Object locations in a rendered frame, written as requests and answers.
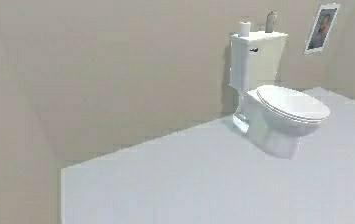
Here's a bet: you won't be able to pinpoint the white toilet paper roll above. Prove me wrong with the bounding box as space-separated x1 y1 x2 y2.
239 21 252 38

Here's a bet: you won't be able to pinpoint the grey spray bottle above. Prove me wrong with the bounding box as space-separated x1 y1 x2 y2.
265 10 279 34

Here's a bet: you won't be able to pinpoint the white framed portrait picture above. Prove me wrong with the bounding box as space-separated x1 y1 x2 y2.
303 2 342 55

